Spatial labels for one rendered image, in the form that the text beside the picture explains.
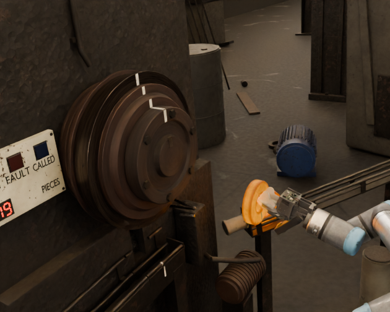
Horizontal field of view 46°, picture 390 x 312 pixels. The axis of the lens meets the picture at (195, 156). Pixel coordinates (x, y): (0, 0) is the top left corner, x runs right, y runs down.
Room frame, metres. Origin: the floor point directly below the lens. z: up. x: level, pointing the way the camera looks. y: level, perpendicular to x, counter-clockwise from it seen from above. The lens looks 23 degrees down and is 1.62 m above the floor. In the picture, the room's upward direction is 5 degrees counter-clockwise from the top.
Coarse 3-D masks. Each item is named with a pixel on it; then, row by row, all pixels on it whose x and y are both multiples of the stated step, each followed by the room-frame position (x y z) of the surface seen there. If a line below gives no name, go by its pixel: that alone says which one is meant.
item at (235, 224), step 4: (240, 216) 1.52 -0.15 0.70; (224, 220) 1.51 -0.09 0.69; (228, 220) 1.50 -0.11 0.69; (232, 220) 1.50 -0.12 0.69; (236, 220) 1.50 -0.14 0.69; (240, 220) 1.50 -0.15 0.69; (244, 220) 1.50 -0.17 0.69; (224, 224) 1.49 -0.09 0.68; (228, 224) 1.48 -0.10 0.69; (232, 224) 1.48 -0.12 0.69; (236, 224) 1.49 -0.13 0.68; (240, 224) 1.49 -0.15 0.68; (244, 224) 1.49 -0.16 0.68; (248, 224) 1.49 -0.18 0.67; (224, 228) 1.50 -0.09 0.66; (228, 228) 1.47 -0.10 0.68; (232, 228) 1.48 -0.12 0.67; (236, 228) 1.48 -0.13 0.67; (240, 228) 1.49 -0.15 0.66; (228, 232) 1.47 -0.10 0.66; (232, 232) 1.48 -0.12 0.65
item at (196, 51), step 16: (192, 48) 4.22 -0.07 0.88; (208, 48) 4.15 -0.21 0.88; (192, 64) 3.92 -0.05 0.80; (208, 64) 3.96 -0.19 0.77; (192, 80) 3.92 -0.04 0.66; (208, 80) 3.96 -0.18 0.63; (208, 96) 3.95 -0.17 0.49; (208, 112) 3.94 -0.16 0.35; (208, 128) 3.94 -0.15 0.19; (224, 128) 4.11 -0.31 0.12; (208, 144) 3.93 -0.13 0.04
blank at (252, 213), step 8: (256, 184) 1.38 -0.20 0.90; (264, 184) 1.41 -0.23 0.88; (248, 192) 1.36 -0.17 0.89; (256, 192) 1.36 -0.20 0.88; (248, 200) 1.34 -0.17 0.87; (256, 200) 1.36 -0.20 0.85; (248, 208) 1.33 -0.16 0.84; (256, 208) 1.40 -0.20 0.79; (248, 216) 1.33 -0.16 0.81; (256, 216) 1.36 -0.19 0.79; (264, 216) 1.41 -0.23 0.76; (256, 224) 1.36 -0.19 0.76
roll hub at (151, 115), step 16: (160, 112) 1.18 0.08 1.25; (176, 112) 1.24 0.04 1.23; (144, 128) 1.13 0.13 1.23; (160, 128) 1.19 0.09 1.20; (176, 128) 1.25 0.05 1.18; (128, 144) 1.12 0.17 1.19; (144, 144) 1.11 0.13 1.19; (160, 144) 1.17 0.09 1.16; (176, 144) 1.21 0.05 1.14; (192, 144) 1.29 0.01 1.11; (128, 160) 1.10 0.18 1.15; (144, 160) 1.11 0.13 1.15; (160, 160) 1.15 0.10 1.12; (176, 160) 1.20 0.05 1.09; (192, 160) 1.28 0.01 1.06; (128, 176) 1.10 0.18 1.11; (144, 176) 1.10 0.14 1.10; (160, 176) 1.17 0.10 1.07; (176, 176) 1.23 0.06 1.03; (144, 192) 1.09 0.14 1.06; (160, 192) 1.15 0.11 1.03; (176, 192) 1.20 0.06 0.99
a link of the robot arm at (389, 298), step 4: (384, 296) 0.79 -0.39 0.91; (388, 296) 0.78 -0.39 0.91; (376, 300) 0.78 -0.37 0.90; (380, 300) 0.78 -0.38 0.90; (384, 300) 0.77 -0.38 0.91; (388, 300) 0.76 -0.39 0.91; (364, 304) 0.80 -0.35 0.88; (368, 304) 0.78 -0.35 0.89; (372, 304) 0.78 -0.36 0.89; (376, 304) 0.77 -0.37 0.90; (380, 304) 0.76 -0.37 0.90; (384, 304) 0.76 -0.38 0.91; (388, 304) 0.75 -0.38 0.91; (360, 308) 0.78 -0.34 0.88; (364, 308) 0.78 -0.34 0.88; (368, 308) 0.77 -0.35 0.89; (372, 308) 0.76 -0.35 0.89; (376, 308) 0.76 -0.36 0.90; (380, 308) 0.75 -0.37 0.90; (384, 308) 0.75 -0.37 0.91; (388, 308) 0.75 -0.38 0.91
